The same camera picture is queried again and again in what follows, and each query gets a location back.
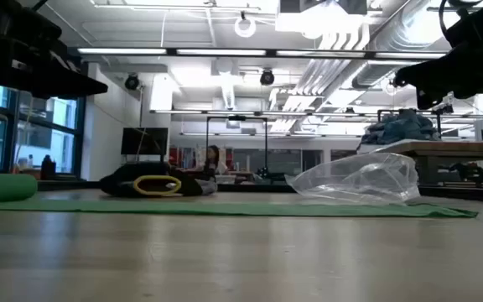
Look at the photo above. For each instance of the black work glove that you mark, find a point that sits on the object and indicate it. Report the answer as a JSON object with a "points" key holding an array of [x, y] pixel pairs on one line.
{"points": [[209, 187]]}

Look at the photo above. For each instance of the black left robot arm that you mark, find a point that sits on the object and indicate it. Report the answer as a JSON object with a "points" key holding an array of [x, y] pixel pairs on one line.
{"points": [[11, 19]]}

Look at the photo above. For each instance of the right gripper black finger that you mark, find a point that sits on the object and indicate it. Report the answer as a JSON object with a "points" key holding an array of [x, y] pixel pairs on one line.
{"points": [[430, 75]]}

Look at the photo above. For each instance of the wooden workbench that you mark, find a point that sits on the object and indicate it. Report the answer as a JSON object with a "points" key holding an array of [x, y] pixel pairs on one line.
{"points": [[455, 149]]}

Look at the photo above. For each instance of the clear plastic bag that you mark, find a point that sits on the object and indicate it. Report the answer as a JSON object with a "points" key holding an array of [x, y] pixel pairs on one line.
{"points": [[350, 180]]}

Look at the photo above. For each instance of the black bag with yellow loop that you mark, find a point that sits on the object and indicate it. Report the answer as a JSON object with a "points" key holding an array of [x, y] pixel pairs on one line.
{"points": [[120, 184]]}

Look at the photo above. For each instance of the black bottle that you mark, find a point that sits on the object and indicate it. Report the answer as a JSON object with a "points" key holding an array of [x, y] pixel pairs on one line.
{"points": [[48, 170]]}

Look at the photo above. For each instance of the green elastic bandage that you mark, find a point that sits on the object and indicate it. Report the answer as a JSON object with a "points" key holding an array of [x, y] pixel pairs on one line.
{"points": [[224, 209]]}

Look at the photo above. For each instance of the blue cloth pile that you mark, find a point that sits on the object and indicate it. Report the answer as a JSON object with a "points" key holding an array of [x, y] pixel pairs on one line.
{"points": [[401, 128]]}

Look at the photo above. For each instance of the black metal stand frame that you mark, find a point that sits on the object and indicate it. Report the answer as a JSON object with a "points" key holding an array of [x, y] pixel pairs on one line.
{"points": [[237, 118]]}

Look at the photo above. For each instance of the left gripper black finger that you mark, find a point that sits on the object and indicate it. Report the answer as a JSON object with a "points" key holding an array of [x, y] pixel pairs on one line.
{"points": [[78, 86]]}

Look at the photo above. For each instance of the long ceiling light strip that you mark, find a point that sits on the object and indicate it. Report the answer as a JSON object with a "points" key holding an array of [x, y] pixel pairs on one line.
{"points": [[220, 52]]}

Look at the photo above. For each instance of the large black monitor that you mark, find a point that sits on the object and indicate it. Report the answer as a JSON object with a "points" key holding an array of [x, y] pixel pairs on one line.
{"points": [[145, 142]]}

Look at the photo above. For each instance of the large glass window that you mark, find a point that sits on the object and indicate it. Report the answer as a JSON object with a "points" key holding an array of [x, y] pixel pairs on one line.
{"points": [[36, 142]]}

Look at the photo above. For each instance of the silver air duct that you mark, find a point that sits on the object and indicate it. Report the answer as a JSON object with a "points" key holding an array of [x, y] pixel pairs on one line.
{"points": [[396, 38]]}

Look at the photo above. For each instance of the black ceiling spotlight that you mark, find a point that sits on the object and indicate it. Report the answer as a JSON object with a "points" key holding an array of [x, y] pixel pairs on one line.
{"points": [[267, 78], [132, 82]]}

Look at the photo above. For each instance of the person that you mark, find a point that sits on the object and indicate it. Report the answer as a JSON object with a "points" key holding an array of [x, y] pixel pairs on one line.
{"points": [[212, 161]]}

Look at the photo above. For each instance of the round white ceiling lamp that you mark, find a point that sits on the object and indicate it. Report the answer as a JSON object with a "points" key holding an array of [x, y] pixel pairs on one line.
{"points": [[245, 35]]}

